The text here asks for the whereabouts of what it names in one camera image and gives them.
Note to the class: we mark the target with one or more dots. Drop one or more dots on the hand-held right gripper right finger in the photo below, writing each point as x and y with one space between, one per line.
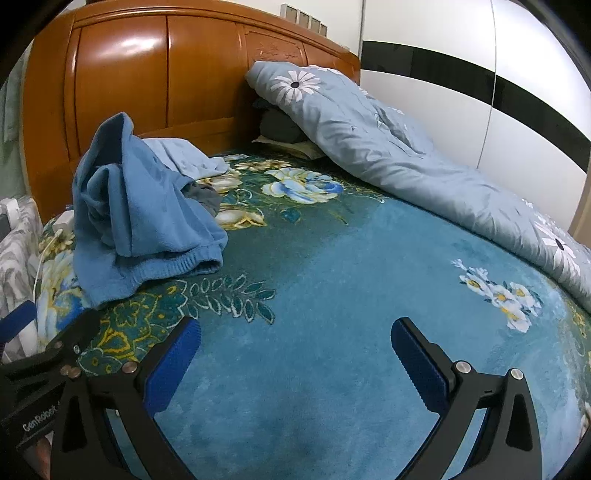
418 364

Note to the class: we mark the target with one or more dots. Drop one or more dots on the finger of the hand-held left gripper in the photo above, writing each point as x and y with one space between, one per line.
18 318
60 346

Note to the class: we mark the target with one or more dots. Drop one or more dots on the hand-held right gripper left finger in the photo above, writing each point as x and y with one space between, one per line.
173 364

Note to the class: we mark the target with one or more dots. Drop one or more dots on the blue knit sweater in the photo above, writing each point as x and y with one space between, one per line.
138 207

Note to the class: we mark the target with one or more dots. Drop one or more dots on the grey patterned cloth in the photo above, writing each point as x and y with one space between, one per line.
16 263

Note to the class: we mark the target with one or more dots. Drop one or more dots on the white charger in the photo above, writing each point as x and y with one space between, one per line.
67 220

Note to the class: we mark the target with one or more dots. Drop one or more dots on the teal floral blanket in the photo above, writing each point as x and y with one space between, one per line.
323 277

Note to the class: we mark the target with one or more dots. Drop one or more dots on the pale green curtain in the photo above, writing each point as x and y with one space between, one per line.
11 115

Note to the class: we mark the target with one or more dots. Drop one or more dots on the light blue cloth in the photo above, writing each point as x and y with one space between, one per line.
184 159

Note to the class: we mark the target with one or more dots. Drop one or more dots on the grey-blue daisy print duvet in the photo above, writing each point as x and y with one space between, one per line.
369 138

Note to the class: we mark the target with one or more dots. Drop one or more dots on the dark grey pillow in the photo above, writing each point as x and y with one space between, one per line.
279 127

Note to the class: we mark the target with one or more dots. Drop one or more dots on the white wardrobe with black stripe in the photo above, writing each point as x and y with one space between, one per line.
438 92

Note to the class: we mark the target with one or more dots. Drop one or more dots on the wooden headboard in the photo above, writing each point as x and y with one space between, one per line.
138 69

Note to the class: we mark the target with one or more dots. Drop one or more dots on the grey wall switch panel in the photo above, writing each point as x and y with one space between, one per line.
302 18

